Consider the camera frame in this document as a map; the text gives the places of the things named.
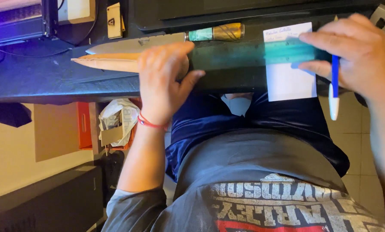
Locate person's left hand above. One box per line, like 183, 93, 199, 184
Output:
137, 41, 206, 127

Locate person's right hand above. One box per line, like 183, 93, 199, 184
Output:
298, 13, 385, 104

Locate blue and white pen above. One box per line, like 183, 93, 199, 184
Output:
328, 54, 341, 122

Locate tan leather knife sheath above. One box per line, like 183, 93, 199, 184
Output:
70, 52, 190, 80

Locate green transparent ruler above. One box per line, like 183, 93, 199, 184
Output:
189, 38, 332, 72

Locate white plastic bag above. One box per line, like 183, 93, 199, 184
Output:
98, 98, 140, 148

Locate dark blue shiny shorts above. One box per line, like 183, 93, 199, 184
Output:
164, 92, 351, 183

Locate tan box with warning label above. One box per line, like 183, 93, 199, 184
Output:
106, 2, 126, 40

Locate white paper note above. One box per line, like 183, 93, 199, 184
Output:
262, 21, 318, 102

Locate white sock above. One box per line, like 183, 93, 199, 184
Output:
220, 93, 254, 117

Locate orange plastic crate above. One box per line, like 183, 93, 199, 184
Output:
76, 102, 135, 151

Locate black flat panel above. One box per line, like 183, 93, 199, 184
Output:
127, 0, 385, 33

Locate white box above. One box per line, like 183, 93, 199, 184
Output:
58, 0, 96, 26

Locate grey printed t-shirt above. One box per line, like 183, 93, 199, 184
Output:
101, 128, 385, 232

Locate black machine with blue light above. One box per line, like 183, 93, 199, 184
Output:
0, 0, 59, 46

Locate black cabinet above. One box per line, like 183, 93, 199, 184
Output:
0, 165, 103, 232

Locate red string bracelet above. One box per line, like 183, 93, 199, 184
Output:
137, 111, 169, 131

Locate knife with green gold handle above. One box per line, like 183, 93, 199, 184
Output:
85, 22, 245, 55

